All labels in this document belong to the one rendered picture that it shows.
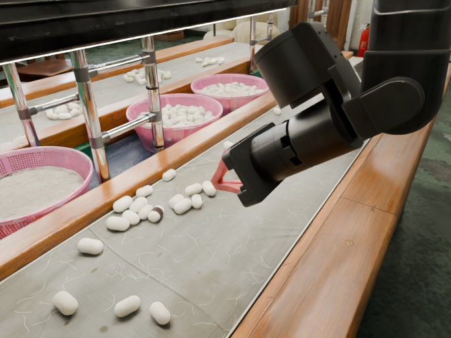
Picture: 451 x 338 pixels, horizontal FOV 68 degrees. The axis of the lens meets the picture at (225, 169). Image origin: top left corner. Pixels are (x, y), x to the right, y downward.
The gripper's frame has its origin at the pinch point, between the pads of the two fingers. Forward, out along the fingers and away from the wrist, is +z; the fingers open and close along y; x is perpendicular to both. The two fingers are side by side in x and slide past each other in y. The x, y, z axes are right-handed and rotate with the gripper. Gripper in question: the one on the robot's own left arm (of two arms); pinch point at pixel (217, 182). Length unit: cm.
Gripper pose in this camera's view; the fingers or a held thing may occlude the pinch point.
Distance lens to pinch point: 45.2
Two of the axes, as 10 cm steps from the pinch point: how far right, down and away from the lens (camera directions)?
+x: 5.2, 8.5, 0.8
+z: -6.4, 3.3, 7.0
